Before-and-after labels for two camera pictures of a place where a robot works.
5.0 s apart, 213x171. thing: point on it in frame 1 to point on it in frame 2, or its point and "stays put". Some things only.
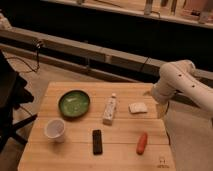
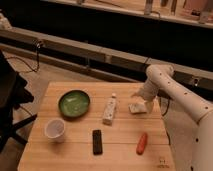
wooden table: x=98 y=126 stays put
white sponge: x=137 y=107 stays put
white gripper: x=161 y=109 to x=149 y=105
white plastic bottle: x=107 y=118 stays put
